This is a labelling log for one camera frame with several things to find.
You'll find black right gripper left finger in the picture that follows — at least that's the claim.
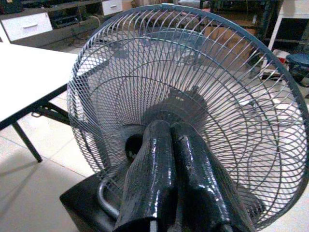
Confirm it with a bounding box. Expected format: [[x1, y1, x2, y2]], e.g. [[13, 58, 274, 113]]
[[112, 119, 179, 232]]

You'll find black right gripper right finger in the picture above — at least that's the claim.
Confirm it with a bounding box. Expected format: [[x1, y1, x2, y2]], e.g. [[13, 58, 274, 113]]
[[170, 121, 257, 232]]

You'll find brown cardboard box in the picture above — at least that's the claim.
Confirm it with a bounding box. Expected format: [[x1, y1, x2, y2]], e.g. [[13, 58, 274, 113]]
[[202, 26, 253, 65]]

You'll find dark blue round stool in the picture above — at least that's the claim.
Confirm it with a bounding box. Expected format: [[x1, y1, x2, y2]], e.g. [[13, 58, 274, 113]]
[[285, 53, 309, 87]]

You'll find white table with black legs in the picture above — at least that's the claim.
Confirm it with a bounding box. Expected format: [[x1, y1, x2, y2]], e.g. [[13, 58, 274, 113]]
[[0, 42, 82, 163]]

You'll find small white cabinet drawer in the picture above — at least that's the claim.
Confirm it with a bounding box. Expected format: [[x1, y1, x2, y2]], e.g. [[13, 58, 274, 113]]
[[101, 0, 124, 16]]

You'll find grey low cabinet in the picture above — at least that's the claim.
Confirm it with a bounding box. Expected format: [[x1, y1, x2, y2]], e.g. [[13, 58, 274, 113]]
[[0, 0, 127, 48]]

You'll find dark desk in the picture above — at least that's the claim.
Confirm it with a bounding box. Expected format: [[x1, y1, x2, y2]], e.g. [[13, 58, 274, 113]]
[[209, 0, 281, 44]]

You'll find large white cabinet drawer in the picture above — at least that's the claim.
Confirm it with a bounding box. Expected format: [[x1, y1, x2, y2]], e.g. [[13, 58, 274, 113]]
[[1, 12, 54, 42]]

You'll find grey wire cage fan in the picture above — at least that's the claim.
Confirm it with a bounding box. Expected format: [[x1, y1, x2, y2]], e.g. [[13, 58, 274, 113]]
[[59, 3, 309, 232]]

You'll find white shelf frame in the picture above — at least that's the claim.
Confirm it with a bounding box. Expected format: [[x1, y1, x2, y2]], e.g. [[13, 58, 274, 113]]
[[267, 0, 309, 52]]

